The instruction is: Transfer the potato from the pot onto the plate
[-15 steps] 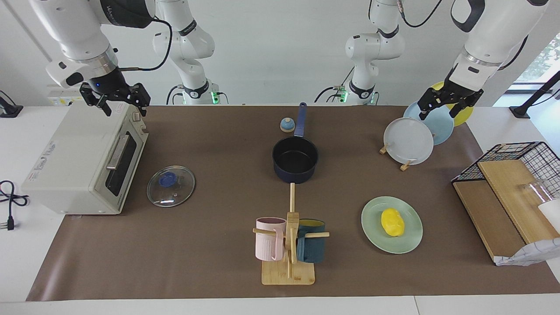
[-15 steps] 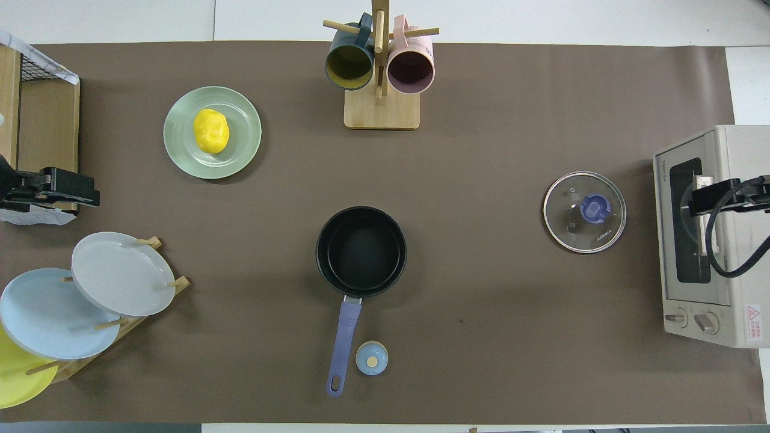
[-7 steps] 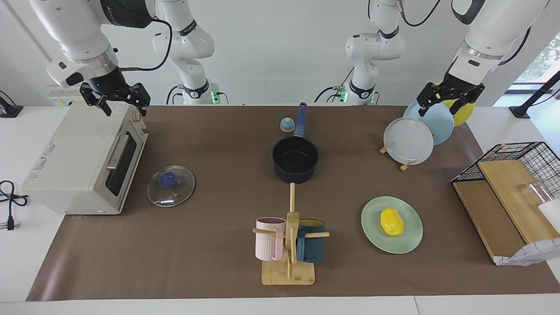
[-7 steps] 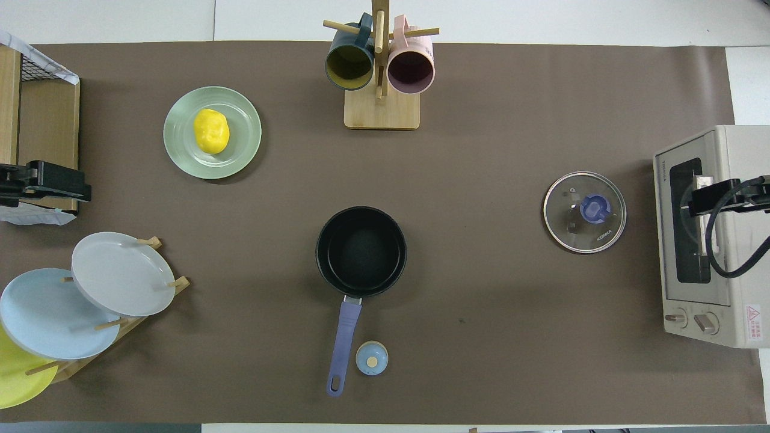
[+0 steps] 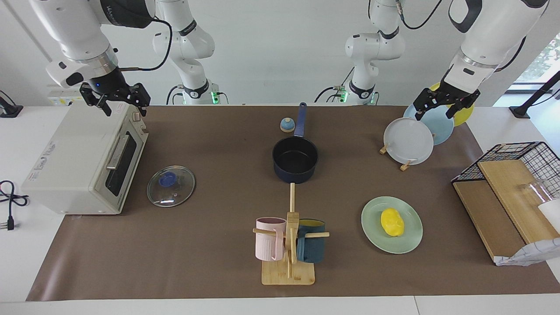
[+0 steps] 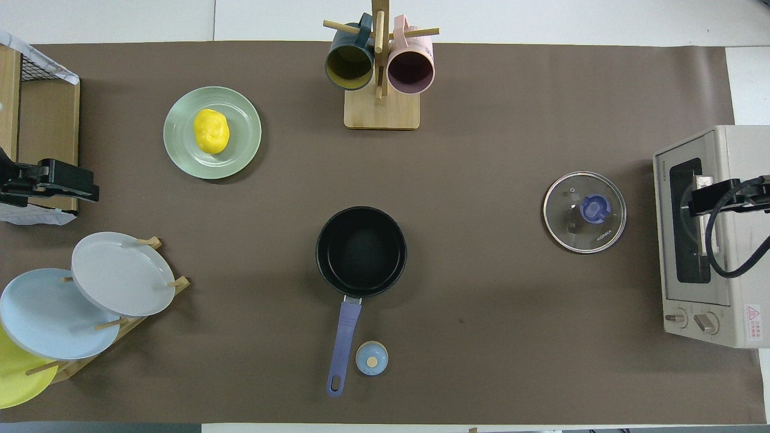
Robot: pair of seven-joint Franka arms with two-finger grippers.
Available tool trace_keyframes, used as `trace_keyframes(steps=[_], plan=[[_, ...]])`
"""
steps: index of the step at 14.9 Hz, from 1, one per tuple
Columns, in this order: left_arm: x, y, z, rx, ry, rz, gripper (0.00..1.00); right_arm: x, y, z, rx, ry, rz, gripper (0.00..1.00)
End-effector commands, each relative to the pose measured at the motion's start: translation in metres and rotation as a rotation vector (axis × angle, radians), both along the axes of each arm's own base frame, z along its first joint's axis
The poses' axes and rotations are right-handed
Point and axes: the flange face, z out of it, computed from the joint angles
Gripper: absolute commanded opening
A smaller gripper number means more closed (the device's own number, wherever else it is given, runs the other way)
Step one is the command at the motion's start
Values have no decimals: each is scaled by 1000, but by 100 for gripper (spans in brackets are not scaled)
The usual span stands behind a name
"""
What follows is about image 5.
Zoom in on wooden mug tree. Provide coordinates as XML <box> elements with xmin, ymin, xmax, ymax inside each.
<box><xmin>253</xmin><ymin>183</ymin><xmax>330</xmax><ymax>286</ymax></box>

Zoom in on wooden cutting board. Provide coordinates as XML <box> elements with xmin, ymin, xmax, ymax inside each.
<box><xmin>453</xmin><ymin>160</ymin><xmax>560</xmax><ymax>263</ymax></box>

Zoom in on black clamp mount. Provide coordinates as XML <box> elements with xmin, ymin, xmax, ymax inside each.
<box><xmin>0</xmin><ymin>90</ymin><xmax>23</xmax><ymax>118</ymax></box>

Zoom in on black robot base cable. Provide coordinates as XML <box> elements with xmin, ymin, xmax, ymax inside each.
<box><xmin>314</xmin><ymin>85</ymin><xmax>350</xmax><ymax>104</ymax></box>
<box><xmin>165</xmin><ymin>84</ymin><xmax>182</xmax><ymax>105</ymax></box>

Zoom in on black wire basket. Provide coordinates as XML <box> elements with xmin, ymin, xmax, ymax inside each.
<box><xmin>451</xmin><ymin>141</ymin><xmax>560</xmax><ymax>200</ymax></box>

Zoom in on white cup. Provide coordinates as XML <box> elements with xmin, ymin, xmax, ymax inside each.
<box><xmin>537</xmin><ymin>199</ymin><xmax>560</xmax><ymax>233</ymax></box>

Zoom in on wooden plate rack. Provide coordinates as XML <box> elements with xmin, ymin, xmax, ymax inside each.
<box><xmin>379</xmin><ymin>144</ymin><xmax>412</xmax><ymax>172</ymax></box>

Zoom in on brown table mat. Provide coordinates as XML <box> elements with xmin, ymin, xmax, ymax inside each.
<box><xmin>26</xmin><ymin>105</ymin><xmax>560</xmax><ymax>301</ymax></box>

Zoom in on mint green plate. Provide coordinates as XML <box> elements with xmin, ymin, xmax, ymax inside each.
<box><xmin>361</xmin><ymin>196</ymin><xmax>424</xmax><ymax>254</ymax></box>

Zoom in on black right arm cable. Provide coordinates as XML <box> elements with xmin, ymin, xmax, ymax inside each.
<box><xmin>117</xmin><ymin>16</ymin><xmax>174</xmax><ymax>71</ymax></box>

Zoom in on black angled stand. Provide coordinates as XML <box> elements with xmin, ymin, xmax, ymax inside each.
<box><xmin>509</xmin><ymin>70</ymin><xmax>560</xmax><ymax>119</ymax></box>

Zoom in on white power strip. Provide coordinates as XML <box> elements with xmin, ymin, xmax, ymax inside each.
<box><xmin>47</xmin><ymin>85</ymin><xmax>86</xmax><ymax>106</ymax></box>

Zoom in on pink ribbed mug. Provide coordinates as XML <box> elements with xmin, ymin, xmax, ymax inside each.
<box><xmin>255</xmin><ymin>217</ymin><xmax>287</xmax><ymax>262</ymax></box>

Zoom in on glass lid blue knob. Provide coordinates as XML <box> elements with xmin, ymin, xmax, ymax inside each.
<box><xmin>147</xmin><ymin>165</ymin><xmax>196</xmax><ymax>208</ymax></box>

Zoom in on light blue plate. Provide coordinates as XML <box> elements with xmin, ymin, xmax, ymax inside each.
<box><xmin>403</xmin><ymin>103</ymin><xmax>455</xmax><ymax>146</ymax></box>

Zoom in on beige toaster oven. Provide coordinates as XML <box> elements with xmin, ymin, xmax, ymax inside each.
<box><xmin>21</xmin><ymin>101</ymin><xmax>149</xmax><ymax>215</ymax></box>

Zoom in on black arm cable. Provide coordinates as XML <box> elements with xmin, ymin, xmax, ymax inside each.
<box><xmin>117</xmin><ymin>16</ymin><xmax>174</xmax><ymax>71</ymax></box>
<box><xmin>395</xmin><ymin>0</ymin><xmax>526</xmax><ymax>73</ymax></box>

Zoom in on dark teal mug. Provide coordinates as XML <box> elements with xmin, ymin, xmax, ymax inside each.
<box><xmin>297</xmin><ymin>219</ymin><xmax>326</xmax><ymax>263</ymax></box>

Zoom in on yellow plate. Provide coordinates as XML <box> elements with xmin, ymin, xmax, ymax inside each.
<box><xmin>431</xmin><ymin>82</ymin><xmax>475</xmax><ymax>127</ymax></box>

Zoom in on clear drinking glass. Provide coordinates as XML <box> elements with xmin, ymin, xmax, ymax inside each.
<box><xmin>520</xmin><ymin>179</ymin><xmax>557</xmax><ymax>207</ymax></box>

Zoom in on grey plate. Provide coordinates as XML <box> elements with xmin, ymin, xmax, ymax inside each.
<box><xmin>384</xmin><ymin>117</ymin><xmax>434</xmax><ymax>165</ymax></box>

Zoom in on white patterned cloth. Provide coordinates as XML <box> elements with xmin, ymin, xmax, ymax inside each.
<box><xmin>494</xmin><ymin>238</ymin><xmax>560</xmax><ymax>266</ymax></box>

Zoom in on dark blue saucepan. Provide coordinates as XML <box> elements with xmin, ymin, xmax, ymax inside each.
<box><xmin>272</xmin><ymin>102</ymin><xmax>319</xmax><ymax>184</ymax></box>

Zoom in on black power cord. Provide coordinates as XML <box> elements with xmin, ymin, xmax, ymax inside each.
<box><xmin>0</xmin><ymin>180</ymin><xmax>29</xmax><ymax>231</ymax></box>

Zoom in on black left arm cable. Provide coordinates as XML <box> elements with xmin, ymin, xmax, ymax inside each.
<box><xmin>395</xmin><ymin>0</ymin><xmax>526</xmax><ymax>73</ymax></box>

